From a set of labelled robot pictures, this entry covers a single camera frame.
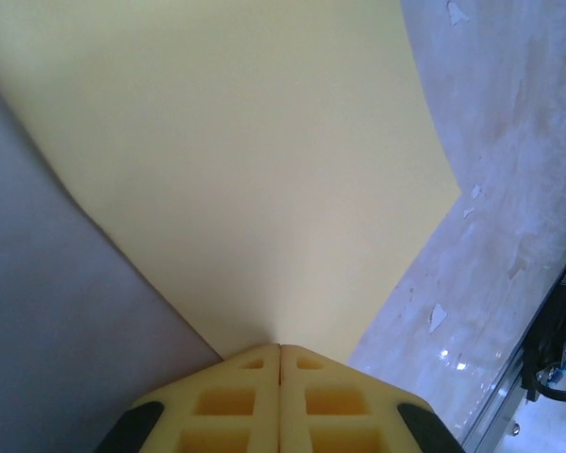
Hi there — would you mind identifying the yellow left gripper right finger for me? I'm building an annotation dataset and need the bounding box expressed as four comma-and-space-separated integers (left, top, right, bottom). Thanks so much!
280, 344, 428, 453

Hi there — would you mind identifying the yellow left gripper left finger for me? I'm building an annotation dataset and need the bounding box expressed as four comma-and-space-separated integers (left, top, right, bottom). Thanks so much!
132, 344, 282, 453

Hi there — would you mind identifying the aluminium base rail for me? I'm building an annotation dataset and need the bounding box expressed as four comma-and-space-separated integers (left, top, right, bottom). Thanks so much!
459, 325, 566, 453

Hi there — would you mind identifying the yellow paper sheet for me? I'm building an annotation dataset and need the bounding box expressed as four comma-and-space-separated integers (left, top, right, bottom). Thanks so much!
0, 0, 463, 367

